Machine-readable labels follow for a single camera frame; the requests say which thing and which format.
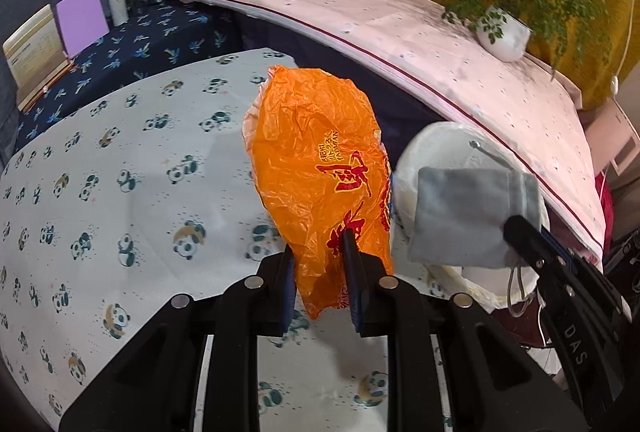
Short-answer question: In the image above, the orange plastic bag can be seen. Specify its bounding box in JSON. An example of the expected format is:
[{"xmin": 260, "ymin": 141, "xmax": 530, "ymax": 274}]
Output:
[{"xmin": 242, "ymin": 65, "xmax": 396, "ymax": 321}]

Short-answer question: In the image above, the wooden stand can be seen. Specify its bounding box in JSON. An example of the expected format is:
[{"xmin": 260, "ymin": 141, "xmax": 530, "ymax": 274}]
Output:
[{"xmin": 16, "ymin": 56, "xmax": 76, "ymax": 113}]

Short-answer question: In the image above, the red cloth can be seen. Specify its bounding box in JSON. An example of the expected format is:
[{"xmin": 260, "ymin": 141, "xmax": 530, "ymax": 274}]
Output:
[{"xmin": 594, "ymin": 174, "xmax": 614, "ymax": 253}]

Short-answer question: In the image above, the cream printed card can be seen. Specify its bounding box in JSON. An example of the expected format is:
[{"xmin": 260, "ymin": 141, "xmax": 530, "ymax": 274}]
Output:
[{"xmin": 2, "ymin": 4, "xmax": 66, "ymax": 90}]

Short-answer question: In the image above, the white cable with switch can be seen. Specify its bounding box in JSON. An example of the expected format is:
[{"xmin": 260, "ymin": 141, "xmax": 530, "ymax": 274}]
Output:
[{"xmin": 610, "ymin": 18, "xmax": 634, "ymax": 95}]

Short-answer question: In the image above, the pink appliance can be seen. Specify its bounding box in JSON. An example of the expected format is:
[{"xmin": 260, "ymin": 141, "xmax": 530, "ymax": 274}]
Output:
[{"xmin": 582, "ymin": 104, "xmax": 632, "ymax": 175}]

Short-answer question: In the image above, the navy printed cloth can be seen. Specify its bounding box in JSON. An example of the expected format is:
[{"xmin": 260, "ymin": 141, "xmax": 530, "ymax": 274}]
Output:
[{"xmin": 12, "ymin": 0, "xmax": 242, "ymax": 153}]

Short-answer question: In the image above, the bin with white plastic bag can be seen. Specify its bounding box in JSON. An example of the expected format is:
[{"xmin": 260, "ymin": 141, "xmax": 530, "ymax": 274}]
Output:
[{"xmin": 392, "ymin": 120, "xmax": 557, "ymax": 313}]

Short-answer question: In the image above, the white tube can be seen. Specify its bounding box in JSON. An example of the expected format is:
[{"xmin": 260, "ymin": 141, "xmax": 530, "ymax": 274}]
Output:
[{"xmin": 104, "ymin": 0, "xmax": 130, "ymax": 27}]

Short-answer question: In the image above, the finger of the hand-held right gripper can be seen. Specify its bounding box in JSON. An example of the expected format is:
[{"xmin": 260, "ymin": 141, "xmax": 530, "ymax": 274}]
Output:
[
  {"xmin": 502, "ymin": 214, "xmax": 577, "ymax": 283},
  {"xmin": 542, "ymin": 229, "xmax": 627, "ymax": 319}
]

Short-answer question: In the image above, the grey drawstring pouch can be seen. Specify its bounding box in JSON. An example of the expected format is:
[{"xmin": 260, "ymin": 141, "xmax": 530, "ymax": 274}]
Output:
[{"xmin": 407, "ymin": 140, "xmax": 544, "ymax": 315}]

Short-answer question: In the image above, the dark purple cloth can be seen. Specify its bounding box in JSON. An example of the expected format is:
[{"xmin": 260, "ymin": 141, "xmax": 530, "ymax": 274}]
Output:
[{"xmin": 234, "ymin": 8, "xmax": 447, "ymax": 149}]

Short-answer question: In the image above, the panda printed cloth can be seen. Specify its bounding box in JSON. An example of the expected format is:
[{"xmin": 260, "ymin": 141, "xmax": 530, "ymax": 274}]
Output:
[{"xmin": 0, "ymin": 47, "xmax": 452, "ymax": 432}]

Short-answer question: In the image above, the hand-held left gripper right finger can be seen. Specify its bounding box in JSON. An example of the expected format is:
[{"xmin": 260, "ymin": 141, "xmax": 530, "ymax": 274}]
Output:
[{"xmin": 341, "ymin": 229, "xmax": 589, "ymax": 432}]

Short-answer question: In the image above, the pink printed sheet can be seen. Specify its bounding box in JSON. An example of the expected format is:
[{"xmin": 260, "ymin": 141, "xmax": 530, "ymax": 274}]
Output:
[{"xmin": 162, "ymin": 0, "xmax": 607, "ymax": 263}]

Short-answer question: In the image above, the purple card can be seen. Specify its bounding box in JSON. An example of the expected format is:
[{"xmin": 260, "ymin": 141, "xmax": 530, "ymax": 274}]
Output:
[{"xmin": 55, "ymin": 0, "xmax": 110, "ymax": 59}]

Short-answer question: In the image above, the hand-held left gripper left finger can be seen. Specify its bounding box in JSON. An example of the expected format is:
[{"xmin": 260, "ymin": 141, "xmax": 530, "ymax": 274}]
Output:
[{"xmin": 59, "ymin": 245, "xmax": 297, "ymax": 432}]

